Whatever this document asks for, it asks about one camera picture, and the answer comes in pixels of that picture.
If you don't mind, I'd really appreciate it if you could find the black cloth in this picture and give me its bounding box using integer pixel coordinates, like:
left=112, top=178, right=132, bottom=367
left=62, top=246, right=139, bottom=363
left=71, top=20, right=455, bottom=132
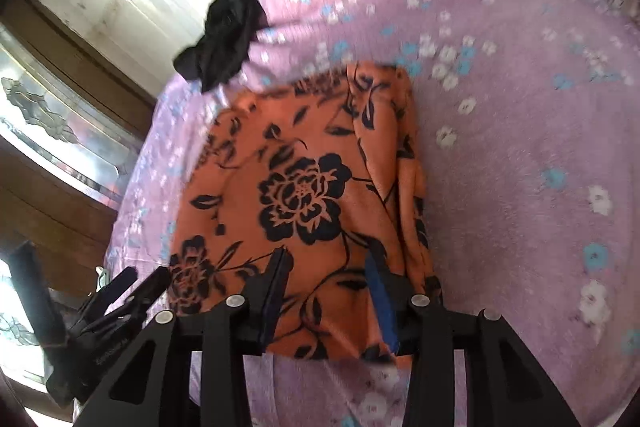
left=172, top=0, right=269, bottom=94

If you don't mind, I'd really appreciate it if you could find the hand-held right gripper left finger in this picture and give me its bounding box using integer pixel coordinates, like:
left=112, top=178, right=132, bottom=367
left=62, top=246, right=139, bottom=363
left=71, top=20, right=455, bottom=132
left=72, top=248, right=294, bottom=427

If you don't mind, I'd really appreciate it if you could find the purple floral bedsheet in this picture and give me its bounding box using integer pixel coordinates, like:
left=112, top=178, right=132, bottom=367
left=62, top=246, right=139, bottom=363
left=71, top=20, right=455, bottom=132
left=102, top=0, right=640, bottom=427

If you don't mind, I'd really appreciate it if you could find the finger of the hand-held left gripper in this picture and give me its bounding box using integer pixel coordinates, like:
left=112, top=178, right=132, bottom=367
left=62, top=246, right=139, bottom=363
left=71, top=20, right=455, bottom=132
left=79, top=267, right=139, bottom=319
left=112, top=266, right=172, bottom=326

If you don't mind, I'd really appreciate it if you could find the orange black floral garment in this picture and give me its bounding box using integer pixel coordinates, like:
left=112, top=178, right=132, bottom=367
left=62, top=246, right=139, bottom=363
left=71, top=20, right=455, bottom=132
left=167, top=62, right=444, bottom=364

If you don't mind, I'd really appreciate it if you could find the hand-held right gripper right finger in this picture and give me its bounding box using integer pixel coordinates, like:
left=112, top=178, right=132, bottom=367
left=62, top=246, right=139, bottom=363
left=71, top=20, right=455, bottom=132
left=364, top=250, right=583, bottom=427

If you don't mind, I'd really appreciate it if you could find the etched glass wooden door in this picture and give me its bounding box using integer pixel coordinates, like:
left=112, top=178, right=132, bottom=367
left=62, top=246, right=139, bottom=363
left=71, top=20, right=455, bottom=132
left=0, top=0, right=158, bottom=258

